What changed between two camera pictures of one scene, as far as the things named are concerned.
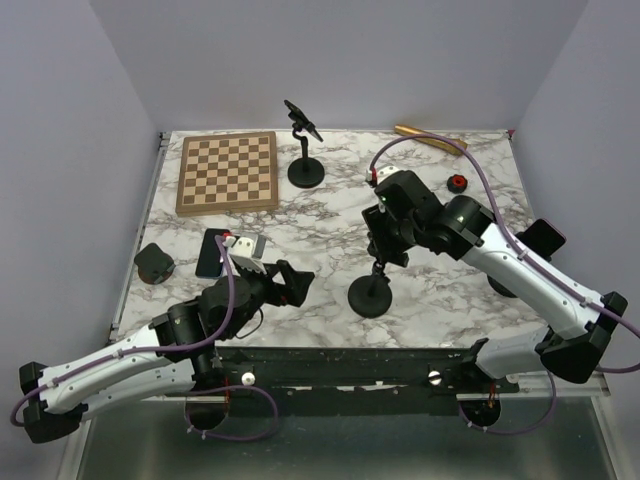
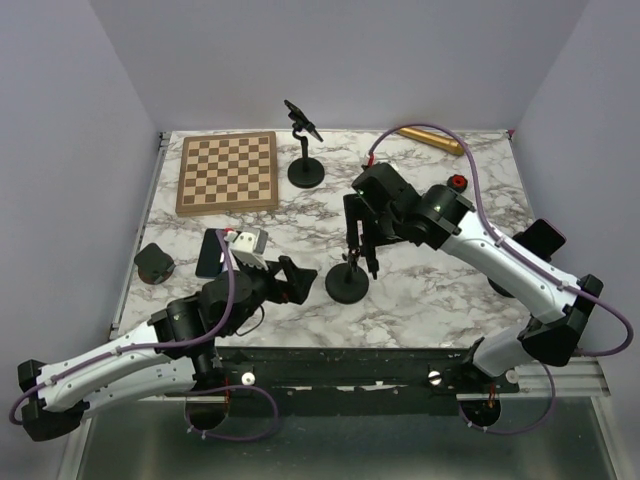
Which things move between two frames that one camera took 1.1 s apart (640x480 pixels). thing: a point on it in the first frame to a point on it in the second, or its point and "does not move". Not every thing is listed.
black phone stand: (370, 296) to (346, 283)
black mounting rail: (344, 380) does not move
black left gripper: (294, 290) does not move
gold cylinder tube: (436, 143) does not move
